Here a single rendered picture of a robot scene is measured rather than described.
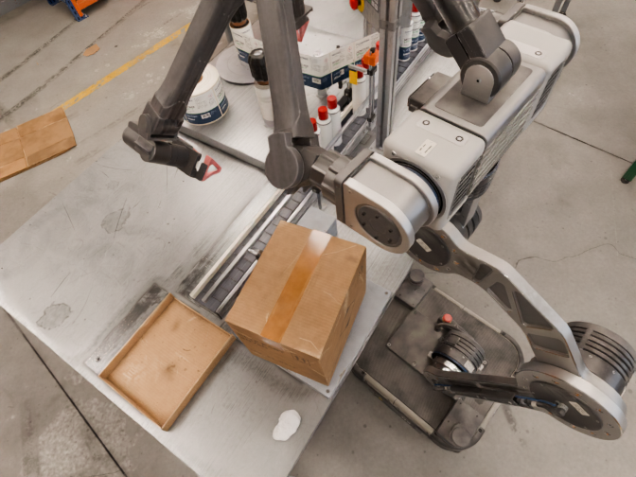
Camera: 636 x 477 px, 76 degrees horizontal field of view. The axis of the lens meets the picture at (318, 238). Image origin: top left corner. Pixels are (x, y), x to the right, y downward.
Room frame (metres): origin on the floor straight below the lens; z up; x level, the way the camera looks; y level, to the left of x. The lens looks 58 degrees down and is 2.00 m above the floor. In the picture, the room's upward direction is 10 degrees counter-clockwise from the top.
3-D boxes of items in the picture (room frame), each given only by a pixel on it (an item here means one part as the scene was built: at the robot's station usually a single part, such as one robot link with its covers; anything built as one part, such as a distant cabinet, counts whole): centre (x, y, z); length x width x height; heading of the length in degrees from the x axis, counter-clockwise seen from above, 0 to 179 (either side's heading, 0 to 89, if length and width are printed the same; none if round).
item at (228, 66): (1.69, 0.16, 0.89); 0.31 x 0.31 x 0.01
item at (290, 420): (0.18, 0.17, 0.85); 0.08 x 0.07 x 0.04; 98
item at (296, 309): (0.44, 0.07, 0.99); 0.30 x 0.24 x 0.27; 148
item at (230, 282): (1.16, -0.17, 0.86); 1.65 x 0.08 x 0.04; 138
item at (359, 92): (1.24, -0.25, 0.98); 0.05 x 0.05 x 0.20
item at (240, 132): (1.55, 0.08, 0.86); 0.80 x 0.67 x 0.05; 138
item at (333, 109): (1.11, -0.13, 0.98); 0.05 x 0.05 x 0.20
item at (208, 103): (1.43, 0.37, 0.95); 0.20 x 0.20 x 0.14
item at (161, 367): (0.42, 0.49, 0.85); 0.30 x 0.26 x 0.04; 138
